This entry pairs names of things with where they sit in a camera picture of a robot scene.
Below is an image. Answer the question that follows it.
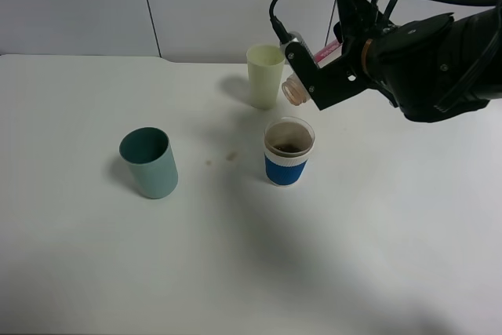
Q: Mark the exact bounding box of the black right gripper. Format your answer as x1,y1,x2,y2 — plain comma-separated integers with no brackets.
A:
333,0,387,88

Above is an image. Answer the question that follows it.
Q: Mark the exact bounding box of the pale yellow-green plastic cup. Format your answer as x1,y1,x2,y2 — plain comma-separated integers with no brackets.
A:
246,45,285,110

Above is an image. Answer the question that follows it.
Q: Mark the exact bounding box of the teal green plastic cup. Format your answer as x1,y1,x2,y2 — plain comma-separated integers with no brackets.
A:
119,127,178,199

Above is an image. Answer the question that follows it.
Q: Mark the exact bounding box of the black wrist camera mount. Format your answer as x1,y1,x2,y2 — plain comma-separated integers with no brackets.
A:
287,45,368,111

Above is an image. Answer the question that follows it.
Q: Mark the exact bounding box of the clear plastic drink bottle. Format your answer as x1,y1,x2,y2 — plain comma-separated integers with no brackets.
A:
281,31,342,106

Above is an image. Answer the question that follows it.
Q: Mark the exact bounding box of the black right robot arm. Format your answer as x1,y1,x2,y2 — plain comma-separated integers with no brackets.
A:
336,0,501,122

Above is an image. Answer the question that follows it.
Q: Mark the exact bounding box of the glass cup with blue sleeve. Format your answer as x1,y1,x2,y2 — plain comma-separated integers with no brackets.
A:
263,117,315,187

